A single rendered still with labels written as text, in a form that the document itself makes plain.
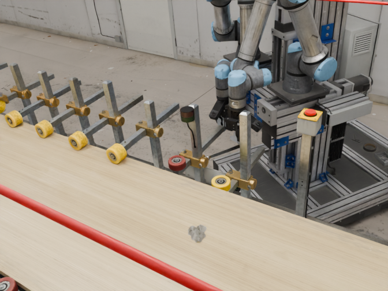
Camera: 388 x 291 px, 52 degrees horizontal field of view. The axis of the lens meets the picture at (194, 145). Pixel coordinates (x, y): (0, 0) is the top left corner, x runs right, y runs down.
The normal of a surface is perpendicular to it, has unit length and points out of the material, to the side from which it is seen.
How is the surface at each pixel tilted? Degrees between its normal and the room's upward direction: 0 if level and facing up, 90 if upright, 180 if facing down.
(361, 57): 90
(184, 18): 90
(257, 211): 0
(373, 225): 0
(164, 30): 90
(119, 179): 0
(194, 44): 90
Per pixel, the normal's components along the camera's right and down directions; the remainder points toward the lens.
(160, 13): -0.59, 0.49
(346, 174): -0.07, -0.83
